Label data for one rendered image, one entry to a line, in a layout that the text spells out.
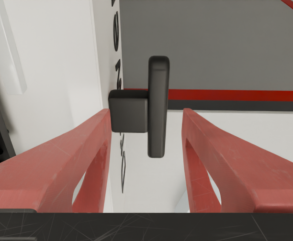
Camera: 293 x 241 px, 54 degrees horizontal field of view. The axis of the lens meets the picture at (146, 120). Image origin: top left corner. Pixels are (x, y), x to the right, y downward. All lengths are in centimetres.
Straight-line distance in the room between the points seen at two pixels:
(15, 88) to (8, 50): 3
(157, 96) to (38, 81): 13
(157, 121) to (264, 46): 46
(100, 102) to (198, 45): 45
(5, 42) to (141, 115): 12
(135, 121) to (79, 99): 4
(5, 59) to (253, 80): 36
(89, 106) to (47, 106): 13
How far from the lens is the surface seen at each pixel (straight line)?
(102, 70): 16
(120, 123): 18
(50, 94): 27
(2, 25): 25
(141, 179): 44
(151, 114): 18
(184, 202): 46
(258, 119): 39
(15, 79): 26
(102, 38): 16
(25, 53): 26
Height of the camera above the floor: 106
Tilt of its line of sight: 54 degrees down
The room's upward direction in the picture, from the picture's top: 178 degrees counter-clockwise
